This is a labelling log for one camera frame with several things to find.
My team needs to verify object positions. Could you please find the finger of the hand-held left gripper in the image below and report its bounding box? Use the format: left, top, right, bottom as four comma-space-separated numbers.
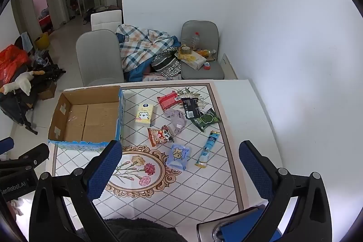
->
0, 138, 15, 156
0, 143, 49, 172

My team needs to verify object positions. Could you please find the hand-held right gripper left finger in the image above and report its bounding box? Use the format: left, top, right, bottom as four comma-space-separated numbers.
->
29, 140, 123, 242

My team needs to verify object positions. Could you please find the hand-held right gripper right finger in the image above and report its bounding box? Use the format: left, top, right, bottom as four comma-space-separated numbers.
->
239, 140, 332, 242

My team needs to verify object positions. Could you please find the long blue stick packet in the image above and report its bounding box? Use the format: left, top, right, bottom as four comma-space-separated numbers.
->
195, 130, 221, 168

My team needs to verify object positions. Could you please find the orange cartoon snack packet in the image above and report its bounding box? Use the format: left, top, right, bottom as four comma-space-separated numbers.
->
147, 125, 174, 148

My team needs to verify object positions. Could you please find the yellow tissue pack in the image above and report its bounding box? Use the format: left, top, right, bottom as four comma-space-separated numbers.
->
135, 103, 154, 127

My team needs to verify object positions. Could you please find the green snack packet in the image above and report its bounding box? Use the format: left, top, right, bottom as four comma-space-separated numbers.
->
190, 109, 221, 132

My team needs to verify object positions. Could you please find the light blue tissue pack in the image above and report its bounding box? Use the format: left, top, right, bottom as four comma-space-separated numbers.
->
165, 144, 191, 171

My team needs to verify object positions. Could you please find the purple grey cloth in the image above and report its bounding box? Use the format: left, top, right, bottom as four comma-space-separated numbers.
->
164, 108, 188, 135

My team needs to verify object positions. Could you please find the black snack packet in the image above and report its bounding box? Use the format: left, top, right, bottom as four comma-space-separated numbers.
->
181, 97, 201, 119

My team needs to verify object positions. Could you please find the red snack packet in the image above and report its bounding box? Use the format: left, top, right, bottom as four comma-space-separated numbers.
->
157, 90, 182, 111

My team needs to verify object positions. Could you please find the black folded stroller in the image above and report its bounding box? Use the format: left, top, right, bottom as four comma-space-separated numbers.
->
0, 63, 66, 135

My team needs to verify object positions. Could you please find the white plush duck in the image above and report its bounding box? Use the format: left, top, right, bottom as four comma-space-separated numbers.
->
0, 71, 35, 95

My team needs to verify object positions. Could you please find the small brown cardboard box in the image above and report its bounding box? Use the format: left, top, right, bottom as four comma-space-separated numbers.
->
37, 80, 58, 101

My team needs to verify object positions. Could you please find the red plastic bag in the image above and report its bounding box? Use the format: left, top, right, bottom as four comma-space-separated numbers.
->
0, 45, 30, 84

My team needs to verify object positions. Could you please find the light blue cloth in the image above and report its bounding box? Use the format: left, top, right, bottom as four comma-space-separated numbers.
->
21, 32, 34, 52

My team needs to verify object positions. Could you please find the white board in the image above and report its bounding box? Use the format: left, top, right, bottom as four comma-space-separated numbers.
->
221, 53, 239, 80

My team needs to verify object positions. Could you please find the yellow bucket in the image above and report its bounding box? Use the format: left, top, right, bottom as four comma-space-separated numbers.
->
34, 32, 50, 51

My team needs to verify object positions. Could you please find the grey fabric chair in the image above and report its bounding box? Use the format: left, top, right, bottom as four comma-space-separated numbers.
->
180, 20, 224, 80
76, 29, 125, 87

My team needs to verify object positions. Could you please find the striped patterned bag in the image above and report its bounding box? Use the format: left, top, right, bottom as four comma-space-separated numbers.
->
151, 46, 182, 78

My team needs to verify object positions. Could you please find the pale yellow packet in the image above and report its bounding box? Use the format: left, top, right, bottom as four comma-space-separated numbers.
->
175, 51, 207, 70

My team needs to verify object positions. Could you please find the plaid blanket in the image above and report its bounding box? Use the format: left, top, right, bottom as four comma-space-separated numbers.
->
116, 24, 182, 83

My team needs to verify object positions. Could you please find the clear plastic bottle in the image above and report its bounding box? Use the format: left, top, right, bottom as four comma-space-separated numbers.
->
190, 31, 201, 50

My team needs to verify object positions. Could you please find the white chair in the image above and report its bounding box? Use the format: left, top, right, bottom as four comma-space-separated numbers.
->
91, 10, 123, 32

